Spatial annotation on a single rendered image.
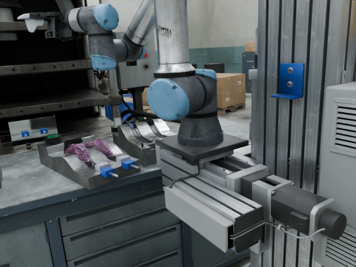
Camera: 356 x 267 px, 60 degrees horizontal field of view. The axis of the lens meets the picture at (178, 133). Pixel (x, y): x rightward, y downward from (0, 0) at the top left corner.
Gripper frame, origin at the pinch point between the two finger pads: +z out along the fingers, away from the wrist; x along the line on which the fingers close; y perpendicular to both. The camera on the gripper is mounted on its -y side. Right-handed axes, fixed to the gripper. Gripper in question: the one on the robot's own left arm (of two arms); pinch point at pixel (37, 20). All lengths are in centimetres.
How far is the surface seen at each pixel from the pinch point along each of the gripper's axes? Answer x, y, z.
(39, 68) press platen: 50, 12, 71
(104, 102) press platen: 82, 34, 49
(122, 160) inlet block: 29, 55, -13
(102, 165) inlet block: 19, 55, -11
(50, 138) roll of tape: 24, 48, 29
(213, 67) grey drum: 695, -29, 250
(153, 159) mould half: 47, 57, -17
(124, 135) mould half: 54, 49, 7
